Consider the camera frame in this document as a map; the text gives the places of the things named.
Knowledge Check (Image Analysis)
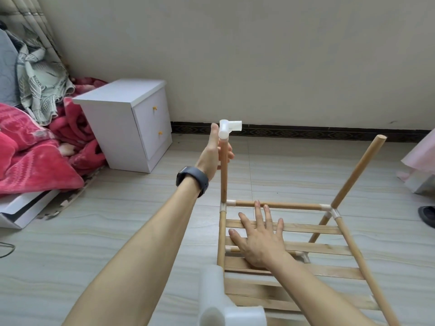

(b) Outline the person's left hand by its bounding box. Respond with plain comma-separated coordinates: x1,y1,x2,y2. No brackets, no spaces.
195,123,235,182

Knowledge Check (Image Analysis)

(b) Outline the person's right hand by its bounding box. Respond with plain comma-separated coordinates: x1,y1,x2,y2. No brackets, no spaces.
228,201,290,270

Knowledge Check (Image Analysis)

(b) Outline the single wooden stick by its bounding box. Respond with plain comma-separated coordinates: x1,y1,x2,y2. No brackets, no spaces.
219,138,229,204
308,217,333,245
234,200,324,212
329,134,387,211

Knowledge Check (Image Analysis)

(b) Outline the person's left forearm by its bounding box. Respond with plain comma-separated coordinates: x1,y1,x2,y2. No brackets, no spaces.
63,178,203,326

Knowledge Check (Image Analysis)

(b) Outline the person's right forearm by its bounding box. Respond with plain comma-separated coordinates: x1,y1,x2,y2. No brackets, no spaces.
272,253,378,326

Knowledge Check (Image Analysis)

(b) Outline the black smartwatch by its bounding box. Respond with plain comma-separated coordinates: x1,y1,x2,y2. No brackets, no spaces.
176,165,210,198

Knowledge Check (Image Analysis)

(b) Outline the white box cabinet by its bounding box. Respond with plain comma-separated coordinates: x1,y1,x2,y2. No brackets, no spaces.
72,79,174,174

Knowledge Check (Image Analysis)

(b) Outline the white bed leg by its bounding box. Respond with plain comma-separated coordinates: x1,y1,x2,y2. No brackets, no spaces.
406,172,435,196

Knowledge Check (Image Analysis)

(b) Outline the black slipper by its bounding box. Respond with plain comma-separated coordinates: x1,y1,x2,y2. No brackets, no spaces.
418,206,435,230

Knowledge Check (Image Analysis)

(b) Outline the red fleece blanket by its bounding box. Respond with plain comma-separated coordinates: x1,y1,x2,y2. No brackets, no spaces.
0,78,110,196

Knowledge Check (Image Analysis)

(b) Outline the pink ruffled bed skirt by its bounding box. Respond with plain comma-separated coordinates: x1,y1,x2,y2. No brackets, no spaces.
401,129,435,175

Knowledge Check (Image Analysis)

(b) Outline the pale green cloth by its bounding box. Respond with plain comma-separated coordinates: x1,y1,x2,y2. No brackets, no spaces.
15,37,76,126

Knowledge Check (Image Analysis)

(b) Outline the flat white box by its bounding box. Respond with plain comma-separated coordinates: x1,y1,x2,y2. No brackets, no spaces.
0,190,61,230

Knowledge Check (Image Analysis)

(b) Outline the green striped curtain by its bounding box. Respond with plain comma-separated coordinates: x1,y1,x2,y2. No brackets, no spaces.
0,0,69,72

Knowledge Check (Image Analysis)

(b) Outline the wire clothes hanger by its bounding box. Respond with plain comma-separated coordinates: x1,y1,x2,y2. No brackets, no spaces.
0,241,16,259

